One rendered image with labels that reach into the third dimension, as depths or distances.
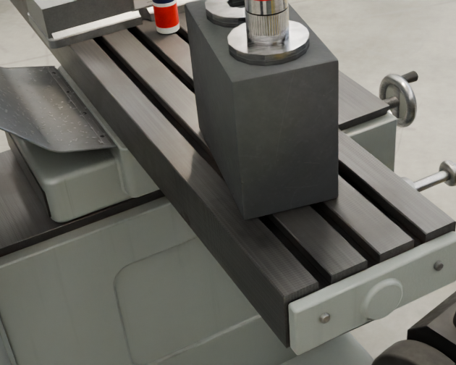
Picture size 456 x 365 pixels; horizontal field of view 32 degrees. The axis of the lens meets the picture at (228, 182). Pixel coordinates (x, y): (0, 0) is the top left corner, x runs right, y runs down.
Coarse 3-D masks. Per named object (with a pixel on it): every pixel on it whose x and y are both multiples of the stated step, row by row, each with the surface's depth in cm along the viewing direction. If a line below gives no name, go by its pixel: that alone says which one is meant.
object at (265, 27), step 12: (252, 0) 84; (276, 0) 83; (252, 12) 85; (264, 12) 84; (276, 12) 84; (288, 12) 86; (252, 24) 85; (264, 24) 85; (276, 24) 85; (288, 24) 87; (252, 36) 86; (264, 36) 86; (276, 36) 86; (288, 36) 87
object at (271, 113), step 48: (240, 0) 98; (192, 48) 102; (240, 48) 86; (288, 48) 85; (240, 96) 84; (288, 96) 86; (336, 96) 88; (240, 144) 88; (288, 144) 90; (336, 144) 91; (240, 192) 92; (288, 192) 93; (336, 192) 95
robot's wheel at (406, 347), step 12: (396, 348) 124; (408, 348) 122; (420, 348) 121; (432, 348) 121; (384, 360) 125; (396, 360) 122; (408, 360) 120; (420, 360) 119; (432, 360) 119; (444, 360) 119
